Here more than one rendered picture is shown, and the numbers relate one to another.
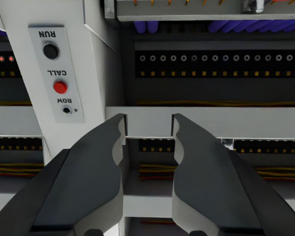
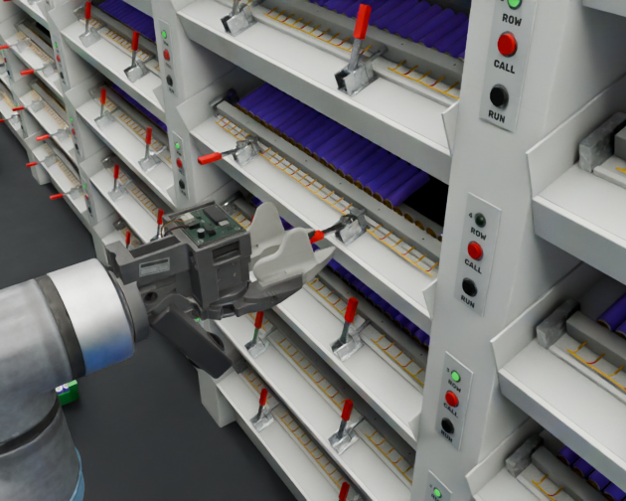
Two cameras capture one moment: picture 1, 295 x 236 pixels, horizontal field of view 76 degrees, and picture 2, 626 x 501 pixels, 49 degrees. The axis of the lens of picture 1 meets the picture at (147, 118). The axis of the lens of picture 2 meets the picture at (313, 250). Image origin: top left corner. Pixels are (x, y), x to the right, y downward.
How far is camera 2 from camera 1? 0.70 m
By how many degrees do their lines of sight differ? 84
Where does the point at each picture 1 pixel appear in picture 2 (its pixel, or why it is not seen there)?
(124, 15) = not seen: hidden behind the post
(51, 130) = (514, 200)
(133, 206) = not seen: outside the picture
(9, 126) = (579, 236)
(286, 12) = (341, 192)
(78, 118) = (471, 202)
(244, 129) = (332, 101)
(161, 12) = (417, 245)
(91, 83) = (448, 236)
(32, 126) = (546, 218)
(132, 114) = (430, 168)
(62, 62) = (464, 271)
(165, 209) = not seen: outside the picture
